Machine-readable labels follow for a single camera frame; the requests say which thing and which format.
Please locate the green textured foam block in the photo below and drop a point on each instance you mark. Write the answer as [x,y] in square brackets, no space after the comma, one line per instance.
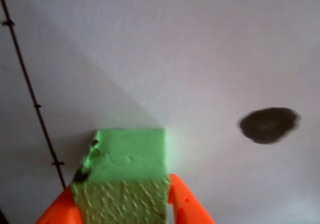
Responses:
[130,159]

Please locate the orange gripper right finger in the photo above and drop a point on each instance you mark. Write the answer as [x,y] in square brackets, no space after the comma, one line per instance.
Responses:
[186,209]

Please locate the black drawn dot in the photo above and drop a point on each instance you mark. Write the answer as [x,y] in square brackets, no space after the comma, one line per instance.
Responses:
[268,125]

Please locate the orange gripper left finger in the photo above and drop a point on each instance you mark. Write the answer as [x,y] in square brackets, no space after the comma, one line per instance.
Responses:
[62,211]

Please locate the black drawn rectangle frame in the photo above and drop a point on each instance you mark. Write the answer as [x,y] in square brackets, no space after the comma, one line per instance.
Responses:
[37,106]

